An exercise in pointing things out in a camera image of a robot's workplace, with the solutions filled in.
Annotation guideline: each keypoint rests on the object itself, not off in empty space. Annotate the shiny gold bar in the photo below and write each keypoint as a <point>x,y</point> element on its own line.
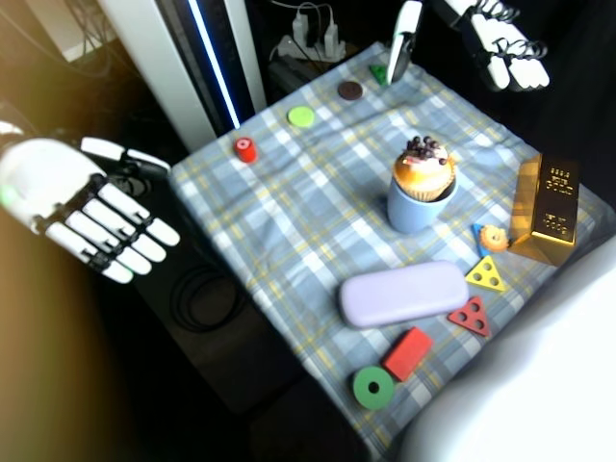
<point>548,207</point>

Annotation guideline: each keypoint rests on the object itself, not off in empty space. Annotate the blue triangle block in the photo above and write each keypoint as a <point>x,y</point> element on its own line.
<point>477,236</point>

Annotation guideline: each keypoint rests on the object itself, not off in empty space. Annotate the flower shaped biscuit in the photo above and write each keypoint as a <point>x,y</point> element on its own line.
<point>495,238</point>

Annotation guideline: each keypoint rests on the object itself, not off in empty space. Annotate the red triangle block with holes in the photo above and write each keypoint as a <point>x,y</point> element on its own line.
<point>469,323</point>

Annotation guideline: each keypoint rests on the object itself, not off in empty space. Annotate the green sandwich cookie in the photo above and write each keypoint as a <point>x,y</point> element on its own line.
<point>300,116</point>

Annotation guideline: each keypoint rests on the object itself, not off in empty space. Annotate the yellow triangle block with holes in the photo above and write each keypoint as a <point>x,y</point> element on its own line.
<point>487,284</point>

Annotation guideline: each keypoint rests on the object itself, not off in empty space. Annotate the black low cabinet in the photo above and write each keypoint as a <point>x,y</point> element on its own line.
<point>240,366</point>

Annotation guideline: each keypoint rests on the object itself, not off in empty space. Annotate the white power strip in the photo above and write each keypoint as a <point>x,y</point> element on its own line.
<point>289,50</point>

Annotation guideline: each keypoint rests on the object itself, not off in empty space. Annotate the red rectangular block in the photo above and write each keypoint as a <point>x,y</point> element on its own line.
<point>408,353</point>

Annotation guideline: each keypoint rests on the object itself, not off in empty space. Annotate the brown sandwich cookie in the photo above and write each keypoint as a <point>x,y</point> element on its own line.
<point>350,90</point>

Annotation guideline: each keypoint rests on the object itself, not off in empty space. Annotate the white plug adapter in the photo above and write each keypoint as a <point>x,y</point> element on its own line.
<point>332,33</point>
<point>300,26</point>

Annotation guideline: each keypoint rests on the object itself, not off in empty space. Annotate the chocolate ball cupcake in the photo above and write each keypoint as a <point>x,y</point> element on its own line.
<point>423,178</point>

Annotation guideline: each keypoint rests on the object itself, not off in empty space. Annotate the lilac glasses case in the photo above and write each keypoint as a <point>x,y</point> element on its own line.
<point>404,293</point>

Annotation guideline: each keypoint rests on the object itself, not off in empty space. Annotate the green triangle block with holes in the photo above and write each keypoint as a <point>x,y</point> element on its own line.
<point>379,73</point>

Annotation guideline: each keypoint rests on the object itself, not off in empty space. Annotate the blue yellow plaid cloth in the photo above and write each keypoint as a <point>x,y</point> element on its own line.
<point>313,216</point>

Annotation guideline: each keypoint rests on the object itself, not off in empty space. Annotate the white pillar with blue light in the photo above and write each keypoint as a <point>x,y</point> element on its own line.
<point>159,48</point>

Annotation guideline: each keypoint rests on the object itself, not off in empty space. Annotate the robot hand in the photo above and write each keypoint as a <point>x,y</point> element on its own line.
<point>510,43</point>
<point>43,178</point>

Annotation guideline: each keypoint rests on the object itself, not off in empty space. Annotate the red cylinder with white mark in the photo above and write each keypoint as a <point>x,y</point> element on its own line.
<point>246,150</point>

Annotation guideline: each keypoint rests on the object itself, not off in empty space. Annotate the light blue plastic cup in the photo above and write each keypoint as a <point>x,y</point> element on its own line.
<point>409,216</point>

